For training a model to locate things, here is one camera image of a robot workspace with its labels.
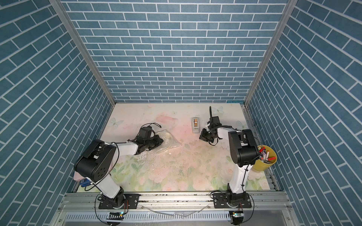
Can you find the aluminium corner post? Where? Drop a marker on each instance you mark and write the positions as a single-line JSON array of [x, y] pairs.
[[271, 47], [65, 19]]

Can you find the clear bubble wrap sheet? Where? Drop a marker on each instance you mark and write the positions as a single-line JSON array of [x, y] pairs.
[[169, 142]]

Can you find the yellow pen bucket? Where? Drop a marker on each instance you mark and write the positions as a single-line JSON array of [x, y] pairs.
[[268, 157]]

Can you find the grey tape dispenser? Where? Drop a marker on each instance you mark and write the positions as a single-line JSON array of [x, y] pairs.
[[195, 125]]

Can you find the blue box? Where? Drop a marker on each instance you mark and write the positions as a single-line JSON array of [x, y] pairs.
[[85, 183]]

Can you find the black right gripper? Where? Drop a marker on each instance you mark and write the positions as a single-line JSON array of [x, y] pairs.
[[203, 136]]

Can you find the aluminium corner post right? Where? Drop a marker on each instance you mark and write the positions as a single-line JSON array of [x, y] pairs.
[[271, 47]]

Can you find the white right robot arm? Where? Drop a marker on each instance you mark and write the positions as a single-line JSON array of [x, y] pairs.
[[243, 152]]

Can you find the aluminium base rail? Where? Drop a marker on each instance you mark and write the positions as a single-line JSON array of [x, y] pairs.
[[261, 208]]

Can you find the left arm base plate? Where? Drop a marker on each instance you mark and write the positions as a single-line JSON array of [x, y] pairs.
[[123, 201]]

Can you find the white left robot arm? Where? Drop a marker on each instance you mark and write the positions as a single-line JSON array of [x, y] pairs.
[[96, 162]]

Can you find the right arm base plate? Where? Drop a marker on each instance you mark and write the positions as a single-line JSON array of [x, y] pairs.
[[232, 201]]

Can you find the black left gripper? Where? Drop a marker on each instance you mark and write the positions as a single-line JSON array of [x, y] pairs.
[[158, 141]]

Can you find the aluminium corner post left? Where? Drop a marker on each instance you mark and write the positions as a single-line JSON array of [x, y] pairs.
[[65, 19]]

